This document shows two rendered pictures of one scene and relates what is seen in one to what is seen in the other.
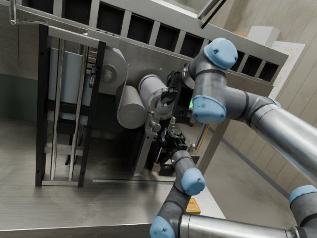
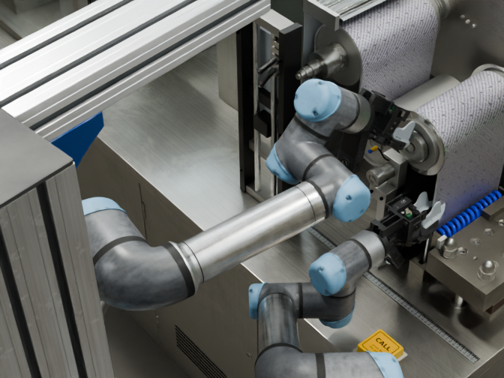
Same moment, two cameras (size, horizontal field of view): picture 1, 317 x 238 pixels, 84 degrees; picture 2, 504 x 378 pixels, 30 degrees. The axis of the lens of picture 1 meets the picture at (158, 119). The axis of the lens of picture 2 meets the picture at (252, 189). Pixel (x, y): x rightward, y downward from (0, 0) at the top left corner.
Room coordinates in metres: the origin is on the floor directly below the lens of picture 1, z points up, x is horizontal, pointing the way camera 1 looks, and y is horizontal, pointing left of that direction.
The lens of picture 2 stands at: (-0.06, -1.32, 2.50)
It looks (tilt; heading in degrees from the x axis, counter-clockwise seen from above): 43 degrees down; 72
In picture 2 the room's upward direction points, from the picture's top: 1 degrees counter-clockwise
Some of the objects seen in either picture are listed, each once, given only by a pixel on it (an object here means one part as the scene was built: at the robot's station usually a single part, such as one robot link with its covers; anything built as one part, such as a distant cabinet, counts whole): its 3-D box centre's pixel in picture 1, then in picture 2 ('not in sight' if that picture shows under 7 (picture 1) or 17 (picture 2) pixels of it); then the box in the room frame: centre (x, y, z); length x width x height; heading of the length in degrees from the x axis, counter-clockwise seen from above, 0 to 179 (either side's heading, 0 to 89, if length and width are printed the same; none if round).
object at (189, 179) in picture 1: (188, 176); (338, 268); (0.50, -0.16, 1.11); 0.11 x 0.08 x 0.09; 21
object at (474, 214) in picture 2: not in sight; (470, 215); (0.87, -0.04, 1.03); 0.21 x 0.04 x 0.03; 21
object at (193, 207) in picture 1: (189, 206); (379, 349); (0.57, -0.24, 0.91); 0.07 x 0.07 x 0.02; 21
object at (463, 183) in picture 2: (160, 121); (469, 180); (0.87, -0.01, 1.12); 0.23 x 0.01 x 0.18; 21
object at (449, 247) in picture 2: not in sight; (449, 245); (0.77, -0.13, 1.05); 0.04 x 0.04 x 0.04
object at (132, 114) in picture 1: (129, 105); (412, 120); (0.80, 0.15, 1.17); 0.26 x 0.12 x 0.12; 21
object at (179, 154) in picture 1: (180, 160); (365, 248); (0.57, -0.13, 1.11); 0.08 x 0.05 x 0.08; 111
